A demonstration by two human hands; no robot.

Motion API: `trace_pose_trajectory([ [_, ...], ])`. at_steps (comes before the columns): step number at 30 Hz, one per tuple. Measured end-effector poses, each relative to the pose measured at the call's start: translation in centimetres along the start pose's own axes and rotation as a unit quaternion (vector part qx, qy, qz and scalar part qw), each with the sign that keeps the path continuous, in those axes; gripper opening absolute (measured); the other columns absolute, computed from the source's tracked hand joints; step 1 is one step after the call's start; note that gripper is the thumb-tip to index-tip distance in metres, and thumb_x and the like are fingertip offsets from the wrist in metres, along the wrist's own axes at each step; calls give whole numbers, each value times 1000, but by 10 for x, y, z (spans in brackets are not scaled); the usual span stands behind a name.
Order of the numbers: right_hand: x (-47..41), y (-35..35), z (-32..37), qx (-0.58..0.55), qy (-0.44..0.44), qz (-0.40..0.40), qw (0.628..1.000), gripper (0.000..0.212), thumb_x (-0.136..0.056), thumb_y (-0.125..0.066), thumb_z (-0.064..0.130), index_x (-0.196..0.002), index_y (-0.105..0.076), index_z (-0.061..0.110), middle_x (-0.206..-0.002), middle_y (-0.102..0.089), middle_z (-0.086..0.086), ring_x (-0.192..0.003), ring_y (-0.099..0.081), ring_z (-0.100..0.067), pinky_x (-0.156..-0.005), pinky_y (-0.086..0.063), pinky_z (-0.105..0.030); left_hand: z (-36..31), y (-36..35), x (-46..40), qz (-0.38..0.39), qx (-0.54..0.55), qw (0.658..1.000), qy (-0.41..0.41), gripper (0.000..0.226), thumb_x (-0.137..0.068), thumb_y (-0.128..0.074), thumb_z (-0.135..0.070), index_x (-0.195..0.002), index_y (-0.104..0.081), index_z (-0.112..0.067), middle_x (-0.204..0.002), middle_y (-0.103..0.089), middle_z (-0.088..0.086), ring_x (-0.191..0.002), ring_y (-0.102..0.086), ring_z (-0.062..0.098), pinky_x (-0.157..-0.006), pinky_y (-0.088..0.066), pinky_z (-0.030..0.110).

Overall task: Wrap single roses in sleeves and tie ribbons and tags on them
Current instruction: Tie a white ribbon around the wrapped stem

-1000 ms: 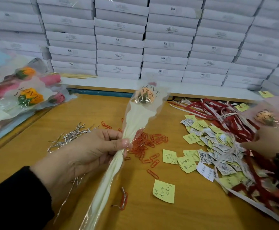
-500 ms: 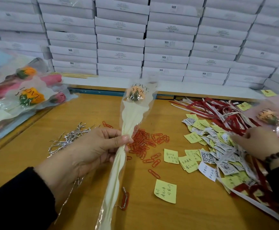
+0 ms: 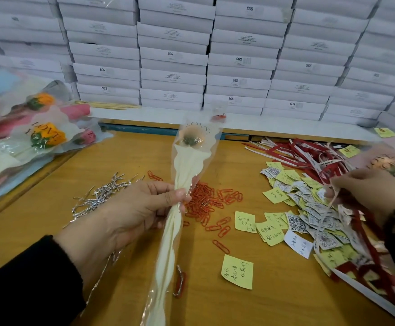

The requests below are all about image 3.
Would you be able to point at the pile of silver twist ties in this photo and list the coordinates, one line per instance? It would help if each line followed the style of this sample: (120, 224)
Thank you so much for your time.
(99, 197)

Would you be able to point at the person's right hand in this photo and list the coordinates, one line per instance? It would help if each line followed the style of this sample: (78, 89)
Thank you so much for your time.
(371, 190)

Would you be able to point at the wooden sticks bundle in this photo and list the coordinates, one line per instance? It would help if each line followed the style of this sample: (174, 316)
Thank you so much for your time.
(112, 105)

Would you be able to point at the person's left forearm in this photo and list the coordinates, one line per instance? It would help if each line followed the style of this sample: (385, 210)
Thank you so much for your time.
(24, 288)

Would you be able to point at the pile of red ribbons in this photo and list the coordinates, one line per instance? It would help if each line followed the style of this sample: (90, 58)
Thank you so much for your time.
(320, 159)

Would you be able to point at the peach rose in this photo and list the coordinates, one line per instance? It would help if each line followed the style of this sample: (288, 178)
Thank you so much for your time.
(187, 156)

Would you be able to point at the pile of orange paper clips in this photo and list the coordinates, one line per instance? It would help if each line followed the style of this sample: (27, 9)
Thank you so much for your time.
(214, 197)

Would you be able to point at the person's left hand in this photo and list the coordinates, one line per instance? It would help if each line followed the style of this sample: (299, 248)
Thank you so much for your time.
(126, 217)

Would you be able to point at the long white board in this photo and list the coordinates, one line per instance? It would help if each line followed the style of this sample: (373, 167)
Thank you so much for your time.
(286, 124)

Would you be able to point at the pile of flowers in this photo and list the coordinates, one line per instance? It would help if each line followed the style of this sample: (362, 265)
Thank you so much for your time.
(17, 146)

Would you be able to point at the pile of yellow white tags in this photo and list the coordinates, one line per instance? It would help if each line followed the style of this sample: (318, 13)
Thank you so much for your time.
(289, 224)

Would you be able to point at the small bag of red clips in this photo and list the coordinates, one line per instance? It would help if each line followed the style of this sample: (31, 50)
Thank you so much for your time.
(218, 118)

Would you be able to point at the wall of stacked white boxes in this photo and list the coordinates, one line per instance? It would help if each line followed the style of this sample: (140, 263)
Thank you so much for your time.
(184, 51)

